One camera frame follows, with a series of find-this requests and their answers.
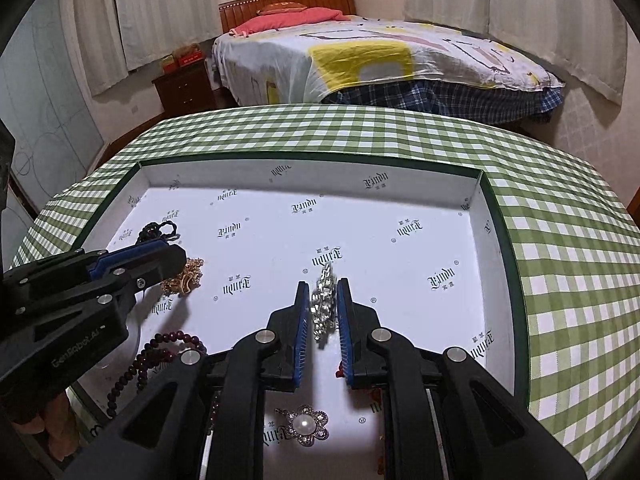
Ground gold chain necklace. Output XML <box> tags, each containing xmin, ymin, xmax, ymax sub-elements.
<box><xmin>159</xmin><ymin>257</ymin><xmax>205</xmax><ymax>297</ymax></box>

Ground black bead cord necklace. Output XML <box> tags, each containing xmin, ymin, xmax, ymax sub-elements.
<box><xmin>135</xmin><ymin>219</ymin><xmax>182</xmax><ymax>247</ymax></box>

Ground dark red bead bracelet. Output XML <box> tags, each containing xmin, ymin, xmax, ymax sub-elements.
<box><xmin>105</xmin><ymin>330</ymin><xmax>208</xmax><ymax>418</ymax></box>

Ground silver flower pearl brooch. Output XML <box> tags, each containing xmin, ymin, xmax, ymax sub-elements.
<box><xmin>276</xmin><ymin>404</ymin><xmax>330</xmax><ymax>448</ymax></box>

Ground crystal cluster brooch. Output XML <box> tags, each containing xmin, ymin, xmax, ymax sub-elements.
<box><xmin>310</xmin><ymin>263</ymin><xmax>337</xmax><ymax>348</ymax></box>

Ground red tassel gold charm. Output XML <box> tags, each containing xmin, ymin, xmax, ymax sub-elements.
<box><xmin>335</xmin><ymin>364</ymin><xmax>385</xmax><ymax>477</ymax></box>

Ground person's hand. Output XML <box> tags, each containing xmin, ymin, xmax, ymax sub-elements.
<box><xmin>12</xmin><ymin>392</ymin><xmax>80</xmax><ymax>462</ymax></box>

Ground glass wardrobe door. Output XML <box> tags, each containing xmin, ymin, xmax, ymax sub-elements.
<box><xmin>1</xmin><ymin>0</ymin><xmax>104</xmax><ymax>209</ymax></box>

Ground green shallow box tray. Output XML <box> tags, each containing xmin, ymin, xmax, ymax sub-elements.
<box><xmin>64</xmin><ymin>149</ymin><xmax>532</xmax><ymax>480</ymax></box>

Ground dark wooden nightstand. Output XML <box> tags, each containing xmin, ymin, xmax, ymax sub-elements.
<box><xmin>152</xmin><ymin>60</ymin><xmax>217</xmax><ymax>118</ymax></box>

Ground red boxes on nightstand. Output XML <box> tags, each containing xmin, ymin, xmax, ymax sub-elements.
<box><xmin>160</xmin><ymin>44</ymin><xmax>205</xmax><ymax>74</ymax></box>

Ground green white checkered tablecloth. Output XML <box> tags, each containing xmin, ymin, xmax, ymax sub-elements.
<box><xmin>13</xmin><ymin>104</ymin><xmax>639</xmax><ymax>479</ymax></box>

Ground left window curtains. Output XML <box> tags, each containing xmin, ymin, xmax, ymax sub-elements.
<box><xmin>73</xmin><ymin>0</ymin><xmax>222</xmax><ymax>96</ymax></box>

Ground window curtains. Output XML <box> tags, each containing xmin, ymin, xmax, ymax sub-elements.
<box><xmin>405</xmin><ymin>0</ymin><xmax>628</xmax><ymax>104</ymax></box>
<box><xmin>73</xmin><ymin>0</ymin><xmax>222</xmax><ymax>96</ymax></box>

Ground wooden headboard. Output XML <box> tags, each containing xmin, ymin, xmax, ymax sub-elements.
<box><xmin>218</xmin><ymin>0</ymin><xmax>357</xmax><ymax>34</ymax></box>

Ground pink pillow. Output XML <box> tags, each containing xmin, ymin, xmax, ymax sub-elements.
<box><xmin>229</xmin><ymin>8</ymin><xmax>349</xmax><ymax>37</ymax></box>

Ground bed with patterned sheet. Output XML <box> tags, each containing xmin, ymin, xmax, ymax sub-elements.
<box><xmin>213</xmin><ymin>16</ymin><xmax>564</xmax><ymax>125</ymax></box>

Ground right window curtains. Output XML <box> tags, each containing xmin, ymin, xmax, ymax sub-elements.
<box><xmin>405</xmin><ymin>0</ymin><xmax>628</xmax><ymax>104</ymax></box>

